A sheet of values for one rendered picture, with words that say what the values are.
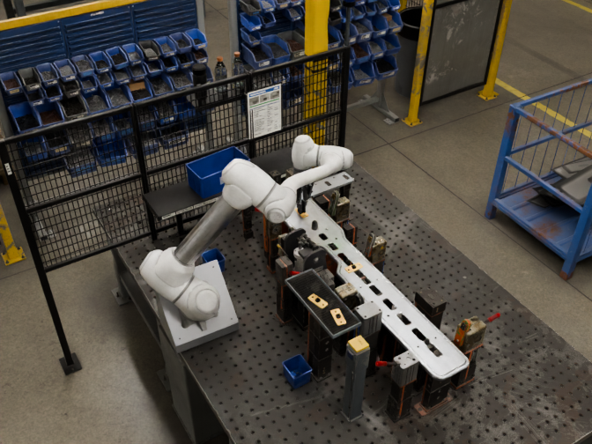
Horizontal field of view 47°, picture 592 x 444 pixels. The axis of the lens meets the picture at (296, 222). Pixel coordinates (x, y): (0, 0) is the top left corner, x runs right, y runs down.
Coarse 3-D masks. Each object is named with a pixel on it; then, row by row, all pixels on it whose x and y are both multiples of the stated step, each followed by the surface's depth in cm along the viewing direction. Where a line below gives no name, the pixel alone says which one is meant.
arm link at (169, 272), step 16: (240, 160) 274; (224, 176) 273; (240, 176) 270; (256, 176) 271; (224, 192) 277; (240, 192) 272; (256, 192) 271; (224, 208) 279; (240, 208) 277; (208, 224) 283; (224, 224) 283; (192, 240) 288; (208, 240) 288; (160, 256) 296; (176, 256) 293; (192, 256) 292; (144, 272) 297; (160, 272) 294; (176, 272) 293; (192, 272) 299; (160, 288) 298; (176, 288) 297
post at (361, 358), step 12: (348, 348) 267; (348, 360) 271; (360, 360) 267; (348, 372) 276; (360, 372) 273; (348, 384) 280; (360, 384) 279; (348, 396) 285; (360, 396) 285; (348, 408) 289; (360, 408) 290; (348, 420) 291
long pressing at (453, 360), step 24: (312, 216) 351; (312, 240) 336; (336, 240) 336; (360, 288) 311; (384, 288) 311; (384, 312) 300; (408, 312) 300; (408, 336) 289; (432, 336) 290; (432, 360) 279; (456, 360) 279
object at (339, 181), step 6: (336, 174) 379; (342, 174) 379; (348, 174) 380; (324, 180) 376; (330, 180) 376; (336, 180) 376; (342, 180) 376; (348, 180) 376; (318, 186) 371; (324, 186) 371; (330, 186) 371; (336, 186) 371; (342, 186) 373; (312, 192) 367; (318, 192) 367; (324, 192) 368
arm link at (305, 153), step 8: (304, 136) 324; (296, 144) 322; (304, 144) 320; (312, 144) 322; (296, 152) 323; (304, 152) 322; (312, 152) 322; (296, 160) 326; (304, 160) 324; (312, 160) 324; (304, 168) 329
